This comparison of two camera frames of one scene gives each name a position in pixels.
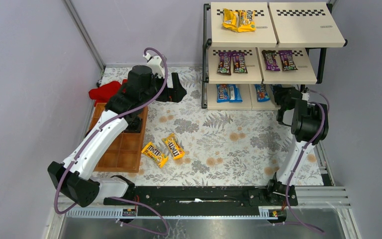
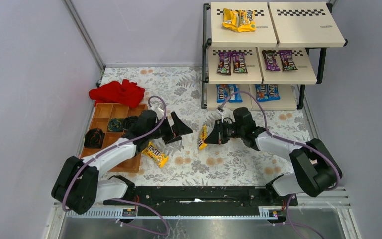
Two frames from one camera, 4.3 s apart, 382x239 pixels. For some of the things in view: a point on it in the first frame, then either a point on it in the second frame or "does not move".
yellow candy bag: x=150 y=150 does not move
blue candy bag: x=262 y=95 does not move
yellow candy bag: x=173 y=146 → x=202 y=145
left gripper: x=170 y=91 → x=170 y=128
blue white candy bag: x=234 y=92 does not move
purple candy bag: x=271 y=62 does not move
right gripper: x=283 y=95 → x=224 y=131
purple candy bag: x=288 y=63 does not move
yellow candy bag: x=247 y=21 does not move
